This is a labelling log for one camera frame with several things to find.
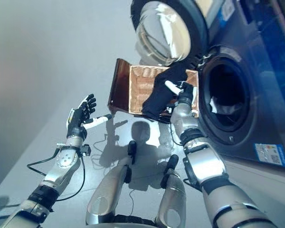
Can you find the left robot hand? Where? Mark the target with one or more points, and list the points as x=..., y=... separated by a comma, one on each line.
x=79, y=121

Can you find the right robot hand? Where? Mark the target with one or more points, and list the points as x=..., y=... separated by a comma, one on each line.
x=186, y=93

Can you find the black garment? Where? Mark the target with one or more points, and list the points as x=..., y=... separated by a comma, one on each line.
x=159, y=97

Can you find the white garment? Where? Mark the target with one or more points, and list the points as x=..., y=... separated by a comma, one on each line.
x=222, y=108

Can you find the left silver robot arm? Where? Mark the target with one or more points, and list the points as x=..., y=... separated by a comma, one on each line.
x=52, y=180

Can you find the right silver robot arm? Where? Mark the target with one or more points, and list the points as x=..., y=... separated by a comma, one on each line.
x=204, y=166

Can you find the round glass washing machine door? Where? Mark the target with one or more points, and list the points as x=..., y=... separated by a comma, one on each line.
x=161, y=31

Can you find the grey front-load washing machine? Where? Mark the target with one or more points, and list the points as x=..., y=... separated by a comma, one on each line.
x=263, y=71

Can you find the rectangular wicker basket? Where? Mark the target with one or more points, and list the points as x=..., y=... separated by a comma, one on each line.
x=142, y=92

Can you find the brown wooden stool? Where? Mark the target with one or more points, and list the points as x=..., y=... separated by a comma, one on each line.
x=118, y=88

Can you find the left silver robot leg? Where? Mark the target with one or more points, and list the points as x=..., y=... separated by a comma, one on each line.
x=109, y=190

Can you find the blue energy label sticker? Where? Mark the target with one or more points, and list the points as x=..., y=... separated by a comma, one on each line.
x=226, y=10

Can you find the colourful rectangular instruction sticker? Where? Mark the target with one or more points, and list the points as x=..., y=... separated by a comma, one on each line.
x=272, y=155

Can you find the white cabinet side panel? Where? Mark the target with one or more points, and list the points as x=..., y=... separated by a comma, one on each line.
x=263, y=171

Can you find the grey robot torso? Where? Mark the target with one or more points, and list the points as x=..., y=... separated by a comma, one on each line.
x=123, y=222

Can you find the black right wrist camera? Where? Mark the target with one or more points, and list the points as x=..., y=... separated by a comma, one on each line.
x=170, y=109

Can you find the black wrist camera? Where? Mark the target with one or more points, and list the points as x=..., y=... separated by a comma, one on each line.
x=86, y=150
x=170, y=109

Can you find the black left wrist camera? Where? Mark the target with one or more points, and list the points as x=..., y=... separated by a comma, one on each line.
x=86, y=150

